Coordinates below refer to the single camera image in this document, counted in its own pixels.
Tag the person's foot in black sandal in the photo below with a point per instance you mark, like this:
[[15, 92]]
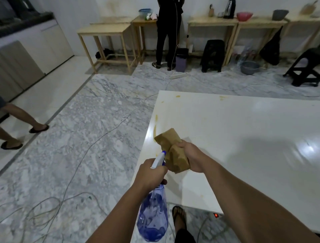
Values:
[[179, 216]]

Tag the grey bucket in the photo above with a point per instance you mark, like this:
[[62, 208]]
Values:
[[280, 15]]

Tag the black electric kettle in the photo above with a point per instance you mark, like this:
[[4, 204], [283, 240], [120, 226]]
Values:
[[229, 8]]

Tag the black plastic stool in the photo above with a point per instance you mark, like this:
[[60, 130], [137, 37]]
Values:
[[306, 67], [213, 53]]

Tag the blue transparent spray bottle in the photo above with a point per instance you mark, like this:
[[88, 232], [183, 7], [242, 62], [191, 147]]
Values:
[[153, 212]]

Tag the pink bowl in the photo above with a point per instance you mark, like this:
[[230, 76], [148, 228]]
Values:
[[244, 16]]

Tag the black bundle under table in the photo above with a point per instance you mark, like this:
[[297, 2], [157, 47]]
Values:
[[105, 53]]

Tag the clear plastic bag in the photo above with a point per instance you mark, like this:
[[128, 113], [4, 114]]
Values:
[[243, 55]]

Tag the white power strip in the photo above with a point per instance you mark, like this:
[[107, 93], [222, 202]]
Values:
[[178, 75]]

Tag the wooden cutting board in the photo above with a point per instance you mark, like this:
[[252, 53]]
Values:
[[308, 8]]

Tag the wooden table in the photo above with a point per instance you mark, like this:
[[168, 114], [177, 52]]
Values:
[[105, 28], [260, 23], [302, 18], [212, 21], [141, 21]]

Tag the purple trash bin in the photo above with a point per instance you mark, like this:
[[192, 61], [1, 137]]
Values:
[[181, 61]]

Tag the person's left thumb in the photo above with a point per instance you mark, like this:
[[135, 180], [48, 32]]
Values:
[[163, 182]]

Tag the person's left forearm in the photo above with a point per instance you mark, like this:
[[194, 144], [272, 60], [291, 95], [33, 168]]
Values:
[[117, 217]]

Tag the person's right hand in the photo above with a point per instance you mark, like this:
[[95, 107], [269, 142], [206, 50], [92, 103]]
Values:
[[196, 157]]

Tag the person's left hand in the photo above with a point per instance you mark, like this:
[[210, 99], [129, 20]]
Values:
[[147, 175]]

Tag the person's right forearm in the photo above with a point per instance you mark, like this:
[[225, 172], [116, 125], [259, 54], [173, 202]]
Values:
[[250, 202]]

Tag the beige kitchen cabinet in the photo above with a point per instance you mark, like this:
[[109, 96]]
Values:
[[30, 52]]

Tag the brown cleaning cloth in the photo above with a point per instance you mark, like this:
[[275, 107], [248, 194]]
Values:
[[172, 147]]

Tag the grey basin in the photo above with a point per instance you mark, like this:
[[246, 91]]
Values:
[[249, 67]]

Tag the pink and white soft toy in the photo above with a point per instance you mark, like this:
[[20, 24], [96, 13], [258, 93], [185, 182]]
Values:
[[152, 16]]

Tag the power strip with red light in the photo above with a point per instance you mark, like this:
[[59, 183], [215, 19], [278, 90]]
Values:
[[215, 215]]

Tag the person's black shorts leg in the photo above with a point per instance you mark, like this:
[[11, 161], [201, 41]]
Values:
[[183, 236]]

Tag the clear container with blue lid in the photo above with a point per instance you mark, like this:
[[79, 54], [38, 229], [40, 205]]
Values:
[[144, 13]]

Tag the wooden utensil holder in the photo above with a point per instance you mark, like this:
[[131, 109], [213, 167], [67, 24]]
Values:
[[211, 12]]

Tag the person's right thumb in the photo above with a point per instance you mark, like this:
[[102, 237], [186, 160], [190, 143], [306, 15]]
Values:
[[182, 144]]

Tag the black hanging bag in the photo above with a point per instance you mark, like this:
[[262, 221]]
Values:
[[271, 50]]

